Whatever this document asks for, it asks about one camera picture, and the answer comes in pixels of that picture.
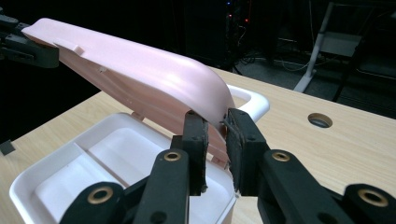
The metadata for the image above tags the black chair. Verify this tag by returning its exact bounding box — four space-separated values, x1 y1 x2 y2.
331 3 396 104

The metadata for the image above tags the white desk leg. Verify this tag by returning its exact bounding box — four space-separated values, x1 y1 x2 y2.
293 1 336 93

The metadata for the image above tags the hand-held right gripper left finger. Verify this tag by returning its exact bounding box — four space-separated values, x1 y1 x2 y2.
170 110 209 197

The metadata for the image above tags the black computer tower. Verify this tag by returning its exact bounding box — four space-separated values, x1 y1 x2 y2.
182 0 254 69

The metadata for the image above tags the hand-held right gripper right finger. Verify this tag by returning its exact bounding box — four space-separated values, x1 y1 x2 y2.
223 107 271 197

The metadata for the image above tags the bundle of floor cables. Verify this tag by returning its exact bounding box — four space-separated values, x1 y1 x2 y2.
239 36 314 74

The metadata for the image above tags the white divided tray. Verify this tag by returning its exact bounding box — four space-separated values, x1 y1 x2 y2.
8 112 238 224

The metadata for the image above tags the white carrying handle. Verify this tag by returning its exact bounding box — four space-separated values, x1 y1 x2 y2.
226 83 271 123

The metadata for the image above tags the pink box lid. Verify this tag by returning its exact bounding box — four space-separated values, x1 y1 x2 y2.
21 17 237 166

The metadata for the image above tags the grey under-desk box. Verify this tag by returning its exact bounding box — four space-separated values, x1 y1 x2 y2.
319 30 364 59

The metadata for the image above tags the round cable grommet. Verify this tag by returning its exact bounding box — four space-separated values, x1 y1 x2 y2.
307 112 334 129

